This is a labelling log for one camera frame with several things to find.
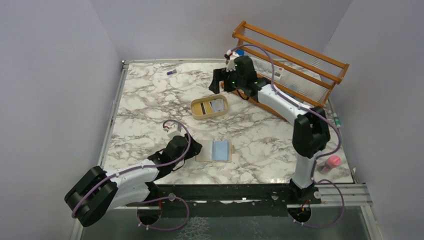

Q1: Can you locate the beige card holder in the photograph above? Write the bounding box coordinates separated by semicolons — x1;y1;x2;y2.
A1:
195;139;236;164

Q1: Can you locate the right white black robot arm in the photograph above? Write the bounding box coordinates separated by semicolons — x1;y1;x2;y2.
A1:
208;53;331;189

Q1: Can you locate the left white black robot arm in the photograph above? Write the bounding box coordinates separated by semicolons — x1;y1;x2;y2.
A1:
64;134;203;227

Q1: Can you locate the yellow card with black stripe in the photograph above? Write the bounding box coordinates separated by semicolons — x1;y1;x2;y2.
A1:
192;102;213;117

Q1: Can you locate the clear printed packet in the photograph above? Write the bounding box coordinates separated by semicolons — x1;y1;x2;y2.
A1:
253;60;284;81

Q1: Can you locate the beige oval tray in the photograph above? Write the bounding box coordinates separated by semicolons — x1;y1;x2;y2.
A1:
190;94;229;120

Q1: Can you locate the blue grey eraser block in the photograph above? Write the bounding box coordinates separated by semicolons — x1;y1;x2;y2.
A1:
235;49;245;56

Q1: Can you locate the blue white small jar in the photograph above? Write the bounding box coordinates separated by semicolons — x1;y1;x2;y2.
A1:
287;85;298;93

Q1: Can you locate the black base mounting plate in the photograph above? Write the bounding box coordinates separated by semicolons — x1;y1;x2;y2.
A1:
129;182;322;227

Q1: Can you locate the orange wooden shelf rack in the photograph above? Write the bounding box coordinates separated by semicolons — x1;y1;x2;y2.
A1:
232;21;350;107

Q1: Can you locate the green white tube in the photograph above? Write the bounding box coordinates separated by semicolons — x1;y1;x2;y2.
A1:
332;112;341;128

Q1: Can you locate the pink round cap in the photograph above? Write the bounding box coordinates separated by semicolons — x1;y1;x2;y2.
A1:
317;155;342;175

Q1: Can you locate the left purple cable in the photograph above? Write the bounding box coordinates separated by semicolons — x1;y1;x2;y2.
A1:
71;119;192;232

